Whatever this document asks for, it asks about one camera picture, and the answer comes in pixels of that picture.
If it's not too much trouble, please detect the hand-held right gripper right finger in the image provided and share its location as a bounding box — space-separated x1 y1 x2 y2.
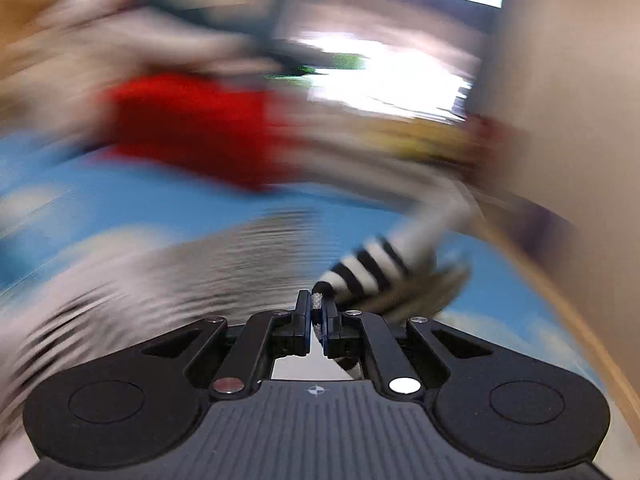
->
320 296 493 402

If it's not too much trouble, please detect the red folded blanket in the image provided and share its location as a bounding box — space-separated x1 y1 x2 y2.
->
100 72 298 195

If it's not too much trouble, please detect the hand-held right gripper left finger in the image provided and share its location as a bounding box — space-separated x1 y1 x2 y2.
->
142 289 312 402

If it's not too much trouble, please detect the blue and white patterned bedspread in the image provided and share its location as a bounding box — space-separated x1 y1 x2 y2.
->
0 127 618 480

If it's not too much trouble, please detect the yellow plush toy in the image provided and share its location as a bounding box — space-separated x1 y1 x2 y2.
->
357 120 483 167

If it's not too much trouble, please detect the cream fluffy folded blanket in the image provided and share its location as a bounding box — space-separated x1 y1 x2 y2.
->
0 0 281 131

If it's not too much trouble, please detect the black and white striped garment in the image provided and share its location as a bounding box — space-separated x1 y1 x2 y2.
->
0 195 473 411

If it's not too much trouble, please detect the wooden bed frame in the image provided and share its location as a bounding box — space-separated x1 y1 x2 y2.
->
472 195 640 426

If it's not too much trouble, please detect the window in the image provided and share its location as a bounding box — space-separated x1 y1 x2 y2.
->
277 0 506 128

